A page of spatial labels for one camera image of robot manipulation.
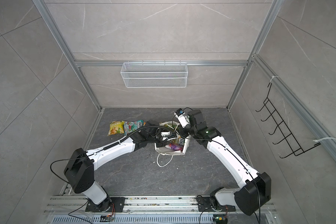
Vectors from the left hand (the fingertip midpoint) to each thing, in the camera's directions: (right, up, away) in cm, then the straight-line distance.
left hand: (172, 133), depth 82 cm
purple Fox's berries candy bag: (+2, -9, +4) cm, 10 cm away
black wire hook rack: (+53, -4, -24) cm, 58 cm away
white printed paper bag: (0, -1, -13) cm, 13 cm away
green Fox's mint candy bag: (-33, +3, +22) cm, 39 cm away
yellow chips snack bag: (-41, +2, +19) cm, 46 cm away
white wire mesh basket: (-13, +41, +19) cm, 47 cm away
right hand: (+5, +5, -4) cm, 8 cm away
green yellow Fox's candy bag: (+5, -6, +9) cm, 11 cm away
